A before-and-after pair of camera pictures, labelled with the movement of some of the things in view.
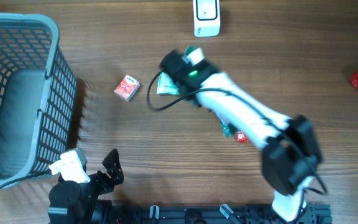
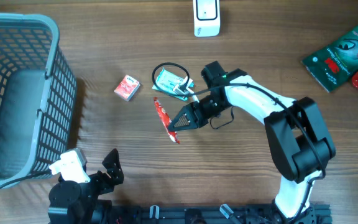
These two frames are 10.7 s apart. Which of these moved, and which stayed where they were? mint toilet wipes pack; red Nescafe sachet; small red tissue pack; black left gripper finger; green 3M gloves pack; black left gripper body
Moved: green 3M gloves pack; red Nescafe sachet
Stayed: black left gripper finger; mint toilet wipes pack; small red tissue pack; black left gripper body
